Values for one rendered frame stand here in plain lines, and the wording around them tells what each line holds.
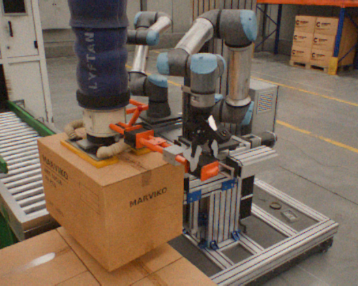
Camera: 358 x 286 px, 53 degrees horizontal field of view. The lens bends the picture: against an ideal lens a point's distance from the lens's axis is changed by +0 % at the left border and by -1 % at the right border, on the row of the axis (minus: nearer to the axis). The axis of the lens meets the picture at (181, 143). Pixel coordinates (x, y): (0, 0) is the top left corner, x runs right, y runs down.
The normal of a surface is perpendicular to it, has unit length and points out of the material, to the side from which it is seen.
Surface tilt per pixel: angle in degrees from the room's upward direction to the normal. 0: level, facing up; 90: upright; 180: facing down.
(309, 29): 92
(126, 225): 90
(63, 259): 0
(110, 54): 72
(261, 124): 90
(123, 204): 90
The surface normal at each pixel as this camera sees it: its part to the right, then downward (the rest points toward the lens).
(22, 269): 0.01, -0.92
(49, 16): 0.55, 0.33
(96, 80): 0.03, 0.13
